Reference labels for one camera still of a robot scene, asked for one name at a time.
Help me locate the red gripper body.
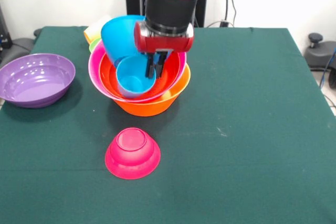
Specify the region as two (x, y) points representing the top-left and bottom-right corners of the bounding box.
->
(133, 21), (195, 55)

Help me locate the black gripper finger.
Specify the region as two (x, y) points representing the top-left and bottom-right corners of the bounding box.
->
(145, 52), (158, 79)
(156, 50), (169, 79)

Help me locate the red-orange bowl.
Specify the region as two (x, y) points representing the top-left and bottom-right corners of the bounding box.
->
(99, 50), (184, 100)

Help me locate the blue cup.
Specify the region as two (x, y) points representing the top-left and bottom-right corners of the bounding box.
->
(115, 56), (158, 99)

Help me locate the large orange bowl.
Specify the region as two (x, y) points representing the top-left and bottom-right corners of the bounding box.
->
(111, 63), (192, 118)

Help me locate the medium blue bowl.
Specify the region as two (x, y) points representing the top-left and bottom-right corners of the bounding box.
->
(100, 15), (148, 69)

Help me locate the large pink bowl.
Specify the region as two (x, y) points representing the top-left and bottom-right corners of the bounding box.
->
(88, 39), (187, 103)

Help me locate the small crimson bowl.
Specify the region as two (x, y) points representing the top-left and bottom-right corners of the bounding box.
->
(104, 127), (162, 180)

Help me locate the purple bowl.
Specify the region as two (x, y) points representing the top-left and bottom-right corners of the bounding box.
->
(0, 53), (76, 109)

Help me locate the small green bowl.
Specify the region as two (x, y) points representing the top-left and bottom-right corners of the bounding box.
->
(88, 39), (102, 53)

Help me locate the yellow cup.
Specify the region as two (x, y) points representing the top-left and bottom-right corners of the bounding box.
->
(83, 15), (111, 44)

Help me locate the dark green tablecloth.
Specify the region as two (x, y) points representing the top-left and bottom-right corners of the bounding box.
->
(0, 26), (336, 224)

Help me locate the black equipment box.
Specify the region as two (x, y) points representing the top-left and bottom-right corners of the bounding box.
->
(0, 6), (12, 49)

